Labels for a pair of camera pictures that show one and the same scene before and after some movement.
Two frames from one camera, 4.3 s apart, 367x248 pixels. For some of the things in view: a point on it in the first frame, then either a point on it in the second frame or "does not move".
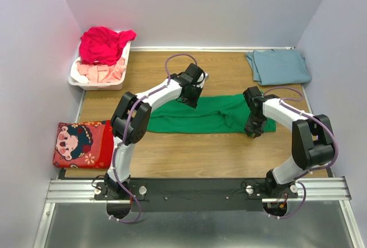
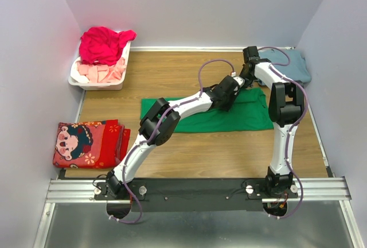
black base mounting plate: x=196 y=194 does not move
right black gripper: x=257 y=130 -> x=248 y=84
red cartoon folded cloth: x=84 y=144 does not move
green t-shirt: x=225 y=113 does not move
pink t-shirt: x=98 y=73 does not move
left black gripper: x=194 y=103 -> x=227 y=107
